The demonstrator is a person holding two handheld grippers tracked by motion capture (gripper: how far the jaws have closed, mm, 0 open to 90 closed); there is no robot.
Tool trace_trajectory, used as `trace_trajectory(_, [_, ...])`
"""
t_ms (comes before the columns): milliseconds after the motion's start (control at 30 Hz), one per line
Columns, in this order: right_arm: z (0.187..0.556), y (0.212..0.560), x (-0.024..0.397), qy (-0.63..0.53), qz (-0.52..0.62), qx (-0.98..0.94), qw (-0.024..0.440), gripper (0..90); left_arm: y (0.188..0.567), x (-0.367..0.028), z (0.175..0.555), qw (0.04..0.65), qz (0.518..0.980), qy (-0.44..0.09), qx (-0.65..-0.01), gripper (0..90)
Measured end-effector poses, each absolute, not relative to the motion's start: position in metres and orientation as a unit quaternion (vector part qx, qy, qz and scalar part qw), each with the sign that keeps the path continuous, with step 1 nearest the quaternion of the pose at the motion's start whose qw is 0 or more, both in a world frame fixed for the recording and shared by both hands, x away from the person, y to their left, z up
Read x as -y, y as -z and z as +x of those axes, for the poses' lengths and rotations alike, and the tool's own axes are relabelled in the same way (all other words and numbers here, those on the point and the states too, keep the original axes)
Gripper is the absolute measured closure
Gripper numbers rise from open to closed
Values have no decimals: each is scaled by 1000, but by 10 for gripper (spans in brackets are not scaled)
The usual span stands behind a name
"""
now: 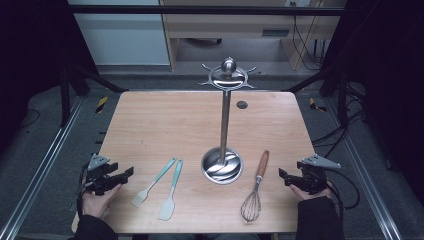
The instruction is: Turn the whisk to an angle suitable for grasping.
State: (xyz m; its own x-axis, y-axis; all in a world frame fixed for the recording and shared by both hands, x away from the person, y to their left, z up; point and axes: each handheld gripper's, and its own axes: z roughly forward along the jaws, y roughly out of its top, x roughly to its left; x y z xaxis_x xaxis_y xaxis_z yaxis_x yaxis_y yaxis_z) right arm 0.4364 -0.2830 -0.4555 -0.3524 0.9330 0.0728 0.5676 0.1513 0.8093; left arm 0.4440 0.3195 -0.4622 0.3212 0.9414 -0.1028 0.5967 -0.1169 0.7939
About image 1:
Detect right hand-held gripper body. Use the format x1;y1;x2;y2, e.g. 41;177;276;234
295;153;342;195

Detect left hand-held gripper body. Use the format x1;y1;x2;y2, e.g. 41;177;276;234
82;153;116;197

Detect wooden handle wire whisk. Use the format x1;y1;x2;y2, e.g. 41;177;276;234
240;149;270;223

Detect teal and white spatula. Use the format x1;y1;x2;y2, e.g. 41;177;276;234
157;159;184;222

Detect steel utensil stand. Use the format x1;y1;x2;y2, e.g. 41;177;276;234
198;56;258;185

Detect person's right hand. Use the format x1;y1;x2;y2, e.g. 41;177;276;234
289;183;334;201

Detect person's left hand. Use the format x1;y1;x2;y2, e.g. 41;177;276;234
81;183;123;219

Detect teal basting brush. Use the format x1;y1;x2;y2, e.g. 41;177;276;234
130;157;177;208

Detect yellow black striped tape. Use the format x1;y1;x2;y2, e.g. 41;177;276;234
95;96;109;114
308;97;328;113

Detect black metal stand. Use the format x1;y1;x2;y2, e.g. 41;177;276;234
286;66;351;129
59;63;129;128

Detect white cabinet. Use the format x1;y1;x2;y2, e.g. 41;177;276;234
68;0;171;66

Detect black curtain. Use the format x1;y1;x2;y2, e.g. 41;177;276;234
0;0;98;154
321;0;424;204

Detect light wooden office desk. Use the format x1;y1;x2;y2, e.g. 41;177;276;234
159;0;348;72

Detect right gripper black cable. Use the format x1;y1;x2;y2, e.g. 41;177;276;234
324;168;361;211

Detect black floor cables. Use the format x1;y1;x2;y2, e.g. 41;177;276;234
311;83;368;158

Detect aluminium floor rail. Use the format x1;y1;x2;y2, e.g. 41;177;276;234
0;96;85;240
324;99;403;240

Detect black cables under desk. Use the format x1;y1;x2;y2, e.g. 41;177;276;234
291;15;323;71

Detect black horizontal frame bar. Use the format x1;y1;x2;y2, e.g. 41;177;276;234
66;4;348;17

